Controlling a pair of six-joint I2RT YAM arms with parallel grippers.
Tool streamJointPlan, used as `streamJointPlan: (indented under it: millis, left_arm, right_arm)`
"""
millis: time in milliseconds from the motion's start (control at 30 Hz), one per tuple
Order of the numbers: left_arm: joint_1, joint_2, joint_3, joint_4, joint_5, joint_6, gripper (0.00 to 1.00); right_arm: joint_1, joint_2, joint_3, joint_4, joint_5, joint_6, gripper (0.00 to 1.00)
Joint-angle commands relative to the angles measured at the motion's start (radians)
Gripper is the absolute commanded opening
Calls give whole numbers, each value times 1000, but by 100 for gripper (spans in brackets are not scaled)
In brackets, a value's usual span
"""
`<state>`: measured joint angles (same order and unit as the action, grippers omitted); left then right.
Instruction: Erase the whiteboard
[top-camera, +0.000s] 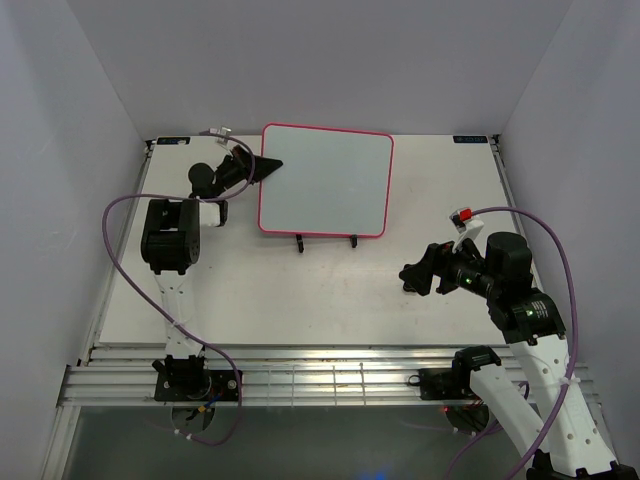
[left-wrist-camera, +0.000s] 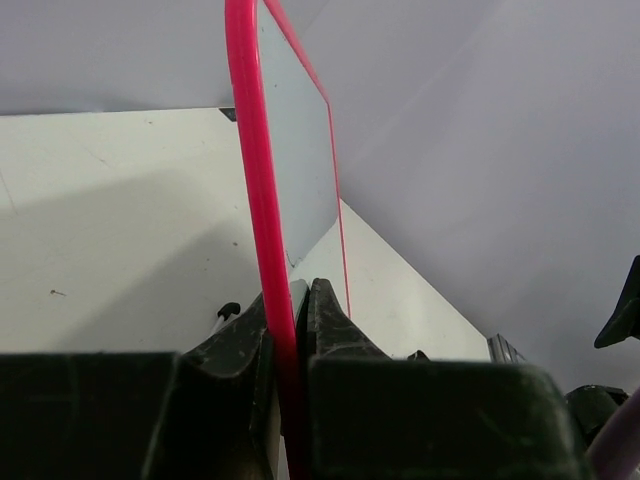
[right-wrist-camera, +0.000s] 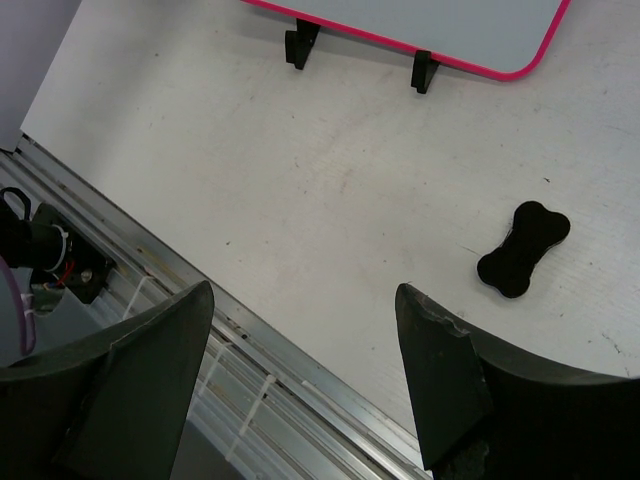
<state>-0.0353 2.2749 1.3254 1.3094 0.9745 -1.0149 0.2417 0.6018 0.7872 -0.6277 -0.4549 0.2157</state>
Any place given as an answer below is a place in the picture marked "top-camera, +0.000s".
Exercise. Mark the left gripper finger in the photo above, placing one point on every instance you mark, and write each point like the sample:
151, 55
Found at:
254, 161
258, 175

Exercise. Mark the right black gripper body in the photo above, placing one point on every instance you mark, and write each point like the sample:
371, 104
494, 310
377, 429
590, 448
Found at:
465, 271

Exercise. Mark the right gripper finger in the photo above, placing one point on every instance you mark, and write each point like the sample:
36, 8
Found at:
433, 259
422, 281

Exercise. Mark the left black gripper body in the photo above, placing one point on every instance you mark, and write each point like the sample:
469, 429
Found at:
230, 174

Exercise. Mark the pink framed whiteboard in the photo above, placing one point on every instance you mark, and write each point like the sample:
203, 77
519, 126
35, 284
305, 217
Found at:
334, 181

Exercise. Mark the black whiteboard eraser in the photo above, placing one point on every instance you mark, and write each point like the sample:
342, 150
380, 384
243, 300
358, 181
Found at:
408, 286

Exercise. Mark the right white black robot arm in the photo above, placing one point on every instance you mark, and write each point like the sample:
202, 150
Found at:
554, 433

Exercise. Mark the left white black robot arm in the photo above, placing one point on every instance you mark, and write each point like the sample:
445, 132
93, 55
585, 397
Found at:
171, 245

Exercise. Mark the left blue table label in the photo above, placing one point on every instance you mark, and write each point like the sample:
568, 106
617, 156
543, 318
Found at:
173, 141

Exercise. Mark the blue table label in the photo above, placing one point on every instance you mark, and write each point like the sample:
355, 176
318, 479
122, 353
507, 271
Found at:
470, 139
173, 141

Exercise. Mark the right blue table label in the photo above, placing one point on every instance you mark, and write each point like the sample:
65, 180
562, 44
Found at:
470, 139

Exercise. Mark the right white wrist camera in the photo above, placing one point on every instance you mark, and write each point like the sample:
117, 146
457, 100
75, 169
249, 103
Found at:
467, 225

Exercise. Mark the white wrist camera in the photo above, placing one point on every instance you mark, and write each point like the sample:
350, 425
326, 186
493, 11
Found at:
222, 135
467, 225

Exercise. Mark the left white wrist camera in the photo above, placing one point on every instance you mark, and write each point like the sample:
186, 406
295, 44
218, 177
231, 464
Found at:
222, 135

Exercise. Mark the black wire easel stand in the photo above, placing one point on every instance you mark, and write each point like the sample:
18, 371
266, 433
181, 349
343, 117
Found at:
316, 240

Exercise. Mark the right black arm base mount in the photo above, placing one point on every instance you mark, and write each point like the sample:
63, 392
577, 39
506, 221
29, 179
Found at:
439, 384

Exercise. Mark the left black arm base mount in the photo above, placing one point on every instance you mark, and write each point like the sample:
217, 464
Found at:
201, 387

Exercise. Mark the aluminium table frame rail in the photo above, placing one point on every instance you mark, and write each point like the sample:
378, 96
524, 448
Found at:
273, 377

